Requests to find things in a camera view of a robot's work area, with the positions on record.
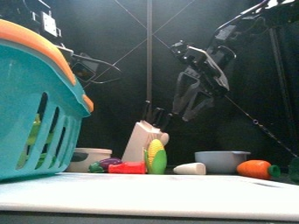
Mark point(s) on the white cutting board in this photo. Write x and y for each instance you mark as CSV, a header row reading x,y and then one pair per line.
x,y
156,195

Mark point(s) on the white cylindrical toy piece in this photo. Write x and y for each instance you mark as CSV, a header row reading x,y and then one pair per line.
x,y
190,168

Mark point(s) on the grey blue toy pot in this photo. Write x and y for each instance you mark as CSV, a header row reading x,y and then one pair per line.
x,y
222,161

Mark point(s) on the green toy fruit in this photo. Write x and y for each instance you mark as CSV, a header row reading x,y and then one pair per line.
x,y
34,131

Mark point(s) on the diagonal black brace rod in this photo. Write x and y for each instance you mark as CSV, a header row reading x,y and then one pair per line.
x,y
260,125

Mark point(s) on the orange toy carrot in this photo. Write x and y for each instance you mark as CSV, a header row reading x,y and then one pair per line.
x,y
257,169

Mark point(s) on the vertical metal frame pole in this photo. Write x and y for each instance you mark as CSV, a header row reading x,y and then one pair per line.
x,y
149,49

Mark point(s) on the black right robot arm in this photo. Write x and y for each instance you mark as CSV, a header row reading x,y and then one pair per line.
x,y
257,20

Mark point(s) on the red toy pepper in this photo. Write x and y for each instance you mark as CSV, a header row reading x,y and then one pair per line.
x,y
126,167

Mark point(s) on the purple toy eggplant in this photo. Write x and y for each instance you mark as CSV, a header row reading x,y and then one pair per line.
x,y
103,164

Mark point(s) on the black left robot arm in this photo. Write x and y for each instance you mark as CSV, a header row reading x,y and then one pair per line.
x,y
37,20

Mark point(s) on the teal plastic basket orange rim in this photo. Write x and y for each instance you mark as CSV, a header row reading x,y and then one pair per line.
x,y
23,87

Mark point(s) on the yellow green toy corn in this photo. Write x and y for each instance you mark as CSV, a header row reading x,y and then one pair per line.
x,y
157,157

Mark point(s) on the white toy knife block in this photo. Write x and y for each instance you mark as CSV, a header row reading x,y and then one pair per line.
x,y
141,143

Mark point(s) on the dark green toy item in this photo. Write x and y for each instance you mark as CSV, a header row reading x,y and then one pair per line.
x,y
294,169

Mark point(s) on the white round bowl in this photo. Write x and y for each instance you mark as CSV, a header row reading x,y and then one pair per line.
x,y
91,159

